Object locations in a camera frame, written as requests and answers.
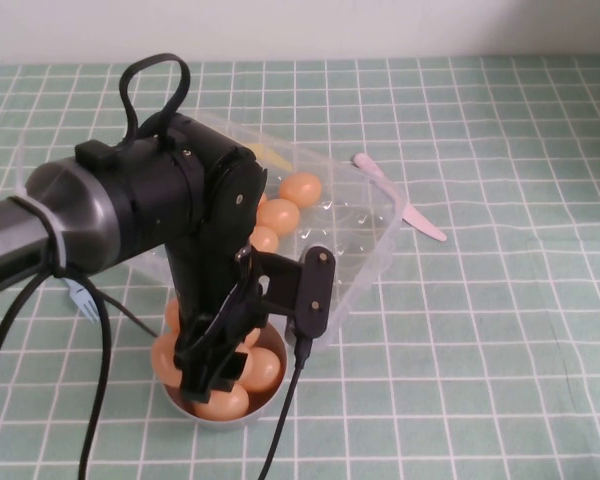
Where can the clear plastic egg box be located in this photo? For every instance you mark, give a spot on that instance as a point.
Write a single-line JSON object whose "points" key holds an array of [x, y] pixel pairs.
{"points": [[360, 240]]}

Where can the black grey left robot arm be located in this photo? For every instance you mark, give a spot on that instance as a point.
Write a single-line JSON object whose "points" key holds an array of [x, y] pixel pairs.
{"points": [[130, 210]]}

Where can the yellow plastic knife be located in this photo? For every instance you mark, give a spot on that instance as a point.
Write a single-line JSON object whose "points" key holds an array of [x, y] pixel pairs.
{"points": [[274, 156]]}

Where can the orange plastic egg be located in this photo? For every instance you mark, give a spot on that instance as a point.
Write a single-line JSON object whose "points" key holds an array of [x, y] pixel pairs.
{"points": [[172, 316], [227, 404], [278, 216], [253, 339], [267, 240], [162, 362], [301, 187], [263, 371], [262, 198]]}

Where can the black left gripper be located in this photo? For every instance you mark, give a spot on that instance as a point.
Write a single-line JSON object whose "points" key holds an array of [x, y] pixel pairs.
{"points": [[215, 335]]}

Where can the light blue plastic fork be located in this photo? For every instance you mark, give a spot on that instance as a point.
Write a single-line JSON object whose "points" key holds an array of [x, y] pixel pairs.
{"points": [[85, 306]]}

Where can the grey round bowl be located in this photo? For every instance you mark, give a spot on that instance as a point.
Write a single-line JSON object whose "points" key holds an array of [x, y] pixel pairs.
{"points": [[274, 344]]}

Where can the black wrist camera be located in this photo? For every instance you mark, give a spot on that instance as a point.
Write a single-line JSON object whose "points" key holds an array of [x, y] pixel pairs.
{"points": [[315, 295]]}

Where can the green checkered tablecloth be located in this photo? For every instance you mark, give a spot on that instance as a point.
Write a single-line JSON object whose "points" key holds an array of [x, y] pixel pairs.
{"points": [[480, 350]]}

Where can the white zip tie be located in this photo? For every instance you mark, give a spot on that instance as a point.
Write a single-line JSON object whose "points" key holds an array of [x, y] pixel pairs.
{"points": [[55, 240]]}

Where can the pink plastic knife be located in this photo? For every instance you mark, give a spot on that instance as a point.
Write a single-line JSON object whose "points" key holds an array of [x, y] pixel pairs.
{"points": [[415, 220]]}

